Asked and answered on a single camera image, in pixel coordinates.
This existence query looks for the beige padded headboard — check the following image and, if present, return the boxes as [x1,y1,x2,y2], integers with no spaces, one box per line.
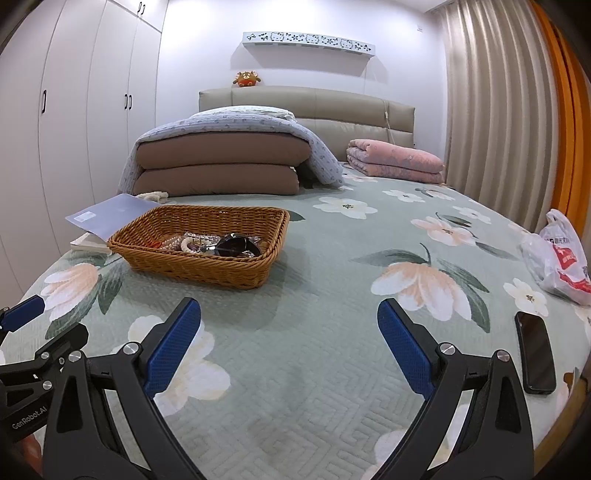
[199,86,416,163]

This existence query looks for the green floral bed sheet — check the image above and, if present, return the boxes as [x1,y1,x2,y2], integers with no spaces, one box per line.
[0,178,591,480]

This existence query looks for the white plastic bag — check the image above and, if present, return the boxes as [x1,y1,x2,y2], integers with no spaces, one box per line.
[521,209,591,306]

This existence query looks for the blue paper folder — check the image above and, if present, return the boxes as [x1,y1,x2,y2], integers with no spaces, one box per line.
[66,193,160,241]

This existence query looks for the white wardrobe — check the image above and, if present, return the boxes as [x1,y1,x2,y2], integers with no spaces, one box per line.
[0,0,170,301]

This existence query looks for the orange door frame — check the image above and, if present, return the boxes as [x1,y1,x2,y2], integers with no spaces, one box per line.
[531,0,591,222]

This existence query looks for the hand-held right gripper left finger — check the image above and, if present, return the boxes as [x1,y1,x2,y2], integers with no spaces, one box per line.
[42,296,207,480]

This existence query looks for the brown pillow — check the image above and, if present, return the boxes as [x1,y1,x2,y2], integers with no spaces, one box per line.
[133,164,301,197]
[137,134,311,171]

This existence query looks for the black smartphone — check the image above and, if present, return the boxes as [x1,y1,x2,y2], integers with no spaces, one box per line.
[514,311,557,395]

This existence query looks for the pink folded quilt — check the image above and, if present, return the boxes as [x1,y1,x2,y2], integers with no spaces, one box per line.
[346,138,447,186]

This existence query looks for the black sunglasses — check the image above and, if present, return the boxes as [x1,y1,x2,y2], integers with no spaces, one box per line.
[200,233,262,258]

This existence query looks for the white book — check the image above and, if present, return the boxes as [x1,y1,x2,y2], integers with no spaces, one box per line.
[70,232,114,256]

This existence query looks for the white patterned pillow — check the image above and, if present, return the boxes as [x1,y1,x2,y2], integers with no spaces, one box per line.
[198,106,297,124]

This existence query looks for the grey patterned blanket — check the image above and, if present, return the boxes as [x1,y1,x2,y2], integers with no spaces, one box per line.
[117,106,345,195]

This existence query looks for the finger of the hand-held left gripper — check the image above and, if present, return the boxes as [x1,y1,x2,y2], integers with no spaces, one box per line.
[0,295,46,334]
[0,322,89,384]

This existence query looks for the brown wicker basket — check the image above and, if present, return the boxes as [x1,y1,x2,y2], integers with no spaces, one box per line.
[107,204,291,290]

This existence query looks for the beige curtain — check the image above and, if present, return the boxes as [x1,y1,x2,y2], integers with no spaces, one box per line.
[436,0,570,232]

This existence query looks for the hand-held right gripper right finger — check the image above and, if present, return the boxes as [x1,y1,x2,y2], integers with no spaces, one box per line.
[373,298,535,480]

